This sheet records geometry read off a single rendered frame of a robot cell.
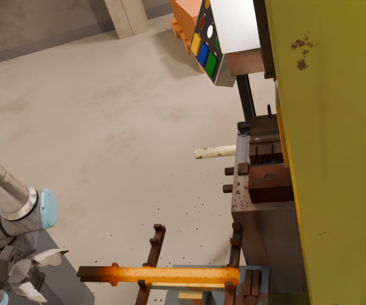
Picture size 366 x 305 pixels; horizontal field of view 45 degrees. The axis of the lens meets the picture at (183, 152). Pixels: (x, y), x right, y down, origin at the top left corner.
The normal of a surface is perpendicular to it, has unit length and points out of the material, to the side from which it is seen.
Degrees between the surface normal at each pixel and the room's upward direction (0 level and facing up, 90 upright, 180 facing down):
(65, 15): 90
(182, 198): 0
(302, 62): 90
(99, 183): 0
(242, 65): 90
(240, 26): 90
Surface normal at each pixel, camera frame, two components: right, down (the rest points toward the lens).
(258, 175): -0.25, -0.73
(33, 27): 0.07, 0.64
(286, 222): -0.14, 0.68
